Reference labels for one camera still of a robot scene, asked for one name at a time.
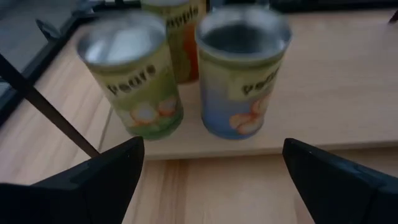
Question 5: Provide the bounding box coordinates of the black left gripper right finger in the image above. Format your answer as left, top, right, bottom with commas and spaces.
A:
282, 138, 398, 224

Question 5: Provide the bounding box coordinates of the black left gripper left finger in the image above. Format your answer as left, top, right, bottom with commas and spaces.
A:
0, 136, 146, 224

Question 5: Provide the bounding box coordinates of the pears can green label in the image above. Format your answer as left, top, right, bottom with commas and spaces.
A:
76, 12, 184, 141

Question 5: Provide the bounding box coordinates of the pineapple can orange label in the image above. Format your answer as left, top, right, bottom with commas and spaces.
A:
139, 0, 208, 85

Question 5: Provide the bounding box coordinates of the wooden shelf black metal frame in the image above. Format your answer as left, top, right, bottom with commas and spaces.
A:
0, 9, 398, 161

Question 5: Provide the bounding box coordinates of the black table edge frame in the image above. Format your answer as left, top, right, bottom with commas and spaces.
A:
0, 0, 144, 127

